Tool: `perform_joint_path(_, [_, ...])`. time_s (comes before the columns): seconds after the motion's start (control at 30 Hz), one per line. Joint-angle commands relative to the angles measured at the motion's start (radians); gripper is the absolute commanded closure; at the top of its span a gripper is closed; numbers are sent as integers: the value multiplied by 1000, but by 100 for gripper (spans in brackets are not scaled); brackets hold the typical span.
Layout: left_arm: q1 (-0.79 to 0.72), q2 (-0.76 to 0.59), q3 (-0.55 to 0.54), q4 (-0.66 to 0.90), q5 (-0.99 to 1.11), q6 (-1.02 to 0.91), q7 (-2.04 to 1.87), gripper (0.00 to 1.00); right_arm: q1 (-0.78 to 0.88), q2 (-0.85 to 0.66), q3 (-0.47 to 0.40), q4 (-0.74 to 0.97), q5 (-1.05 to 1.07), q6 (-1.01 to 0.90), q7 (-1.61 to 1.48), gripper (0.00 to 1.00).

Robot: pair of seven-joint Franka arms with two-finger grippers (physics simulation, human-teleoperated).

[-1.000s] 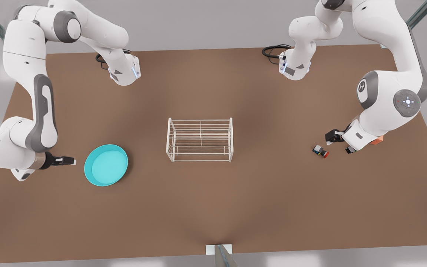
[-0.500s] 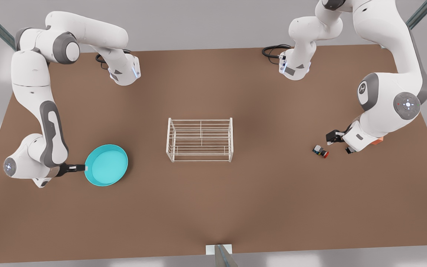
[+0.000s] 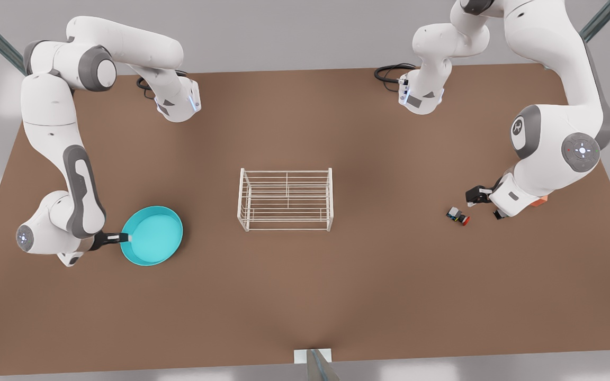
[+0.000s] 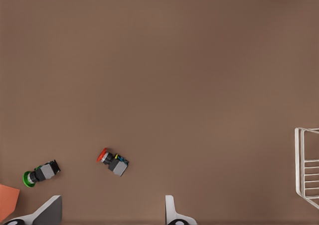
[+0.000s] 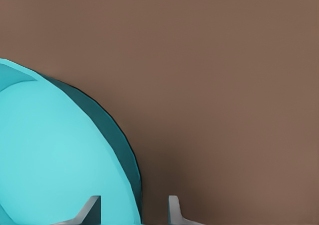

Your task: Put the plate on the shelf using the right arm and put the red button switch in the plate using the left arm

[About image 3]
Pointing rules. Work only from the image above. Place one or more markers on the turquoise plate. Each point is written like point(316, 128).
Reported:
point(152, 235)

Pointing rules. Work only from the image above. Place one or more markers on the red button switch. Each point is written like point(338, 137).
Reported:
point(458, 215)

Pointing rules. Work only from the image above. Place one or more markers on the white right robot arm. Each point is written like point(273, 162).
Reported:
point(51, 124)

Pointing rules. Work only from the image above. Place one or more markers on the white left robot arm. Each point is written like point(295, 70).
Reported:
point(548, 132)

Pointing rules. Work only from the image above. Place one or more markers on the orange block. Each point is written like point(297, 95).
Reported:
point(539, 201)

